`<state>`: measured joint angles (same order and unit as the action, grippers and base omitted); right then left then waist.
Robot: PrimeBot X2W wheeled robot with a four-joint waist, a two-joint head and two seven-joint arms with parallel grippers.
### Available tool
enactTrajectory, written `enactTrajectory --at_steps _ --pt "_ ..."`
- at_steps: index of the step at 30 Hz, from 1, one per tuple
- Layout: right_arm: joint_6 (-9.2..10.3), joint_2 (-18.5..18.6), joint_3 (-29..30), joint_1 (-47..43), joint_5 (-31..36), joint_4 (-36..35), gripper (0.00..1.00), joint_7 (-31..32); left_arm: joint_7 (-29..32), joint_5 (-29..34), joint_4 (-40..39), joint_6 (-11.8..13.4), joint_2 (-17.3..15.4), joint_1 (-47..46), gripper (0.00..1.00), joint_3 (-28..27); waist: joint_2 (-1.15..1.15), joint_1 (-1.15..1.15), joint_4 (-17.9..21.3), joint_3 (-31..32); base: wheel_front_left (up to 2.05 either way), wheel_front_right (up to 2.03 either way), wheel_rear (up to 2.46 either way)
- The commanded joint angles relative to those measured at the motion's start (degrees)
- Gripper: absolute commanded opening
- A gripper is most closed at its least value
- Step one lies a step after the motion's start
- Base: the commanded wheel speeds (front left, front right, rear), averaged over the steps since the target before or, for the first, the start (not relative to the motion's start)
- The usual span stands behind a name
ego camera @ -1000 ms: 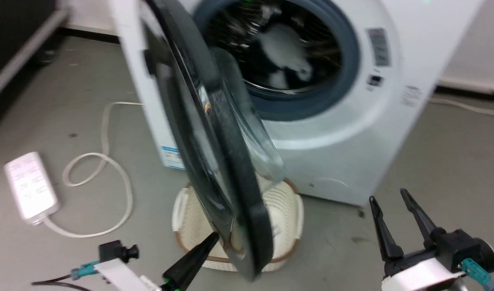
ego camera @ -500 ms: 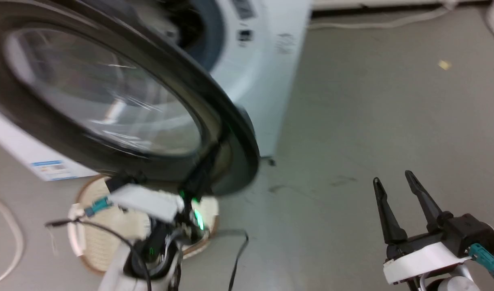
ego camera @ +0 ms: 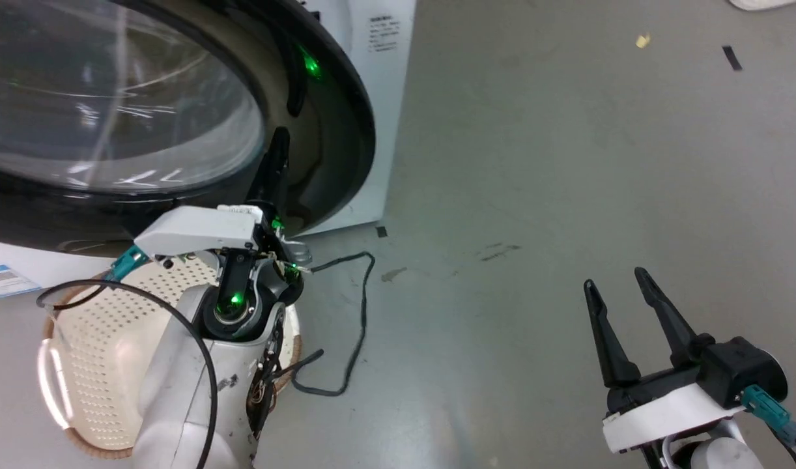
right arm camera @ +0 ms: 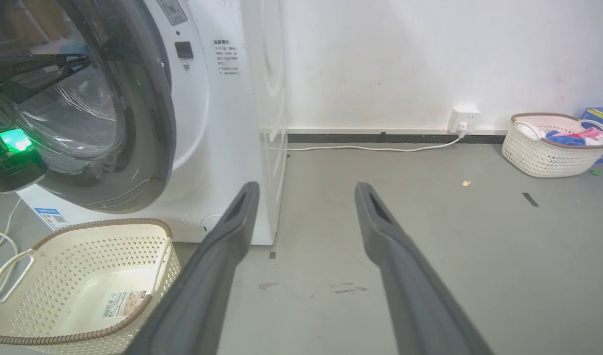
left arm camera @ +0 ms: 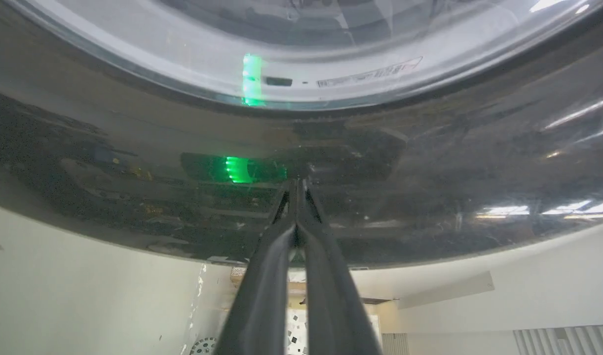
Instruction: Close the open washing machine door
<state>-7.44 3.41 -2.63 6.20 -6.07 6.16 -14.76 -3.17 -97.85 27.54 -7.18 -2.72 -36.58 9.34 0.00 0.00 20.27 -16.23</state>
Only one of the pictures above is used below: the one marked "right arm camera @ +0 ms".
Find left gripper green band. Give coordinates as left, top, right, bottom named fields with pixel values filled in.
left=0, top=53, right=91, bottom=193

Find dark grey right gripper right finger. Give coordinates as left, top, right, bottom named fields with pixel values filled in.
left=355, top=182, right=495, bottom=355

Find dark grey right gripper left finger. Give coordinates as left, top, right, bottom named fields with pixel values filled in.
left=125, top=181, right=260, bottom=355

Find round glass washing machine door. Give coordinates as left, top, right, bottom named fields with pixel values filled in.
left=0, top=0, right=178, bottom=214

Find white front-load washing machine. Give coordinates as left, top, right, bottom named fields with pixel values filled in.
left=17, top=0, right=289, bottom=246

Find empty cream perforated laundry basket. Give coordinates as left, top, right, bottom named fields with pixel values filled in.
left=0, top=218, right=182, bottom=355

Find cream laundry basket with clothes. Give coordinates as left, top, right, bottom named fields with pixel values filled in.
left=501, top=112, right=603, bottom=178

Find colourful clothes in basket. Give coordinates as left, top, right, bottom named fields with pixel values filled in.
left=515, top=122, right=603, bottom=146

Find blue cloth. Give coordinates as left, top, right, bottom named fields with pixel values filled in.
left=545, top=130, right=586, bottom=146

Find pink cloth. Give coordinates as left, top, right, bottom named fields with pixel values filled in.
left=553, top=127, right=603, bottom=141

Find white power cable with plug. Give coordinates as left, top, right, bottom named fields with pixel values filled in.
left=266, top=122, right=468, bottom=153

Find thin white floor cable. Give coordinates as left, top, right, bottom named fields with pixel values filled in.
left=0, top=197, right=23, bottom=258

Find white wall power socket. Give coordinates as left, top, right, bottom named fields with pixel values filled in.
left=448, top=105, right=482, bottom=134

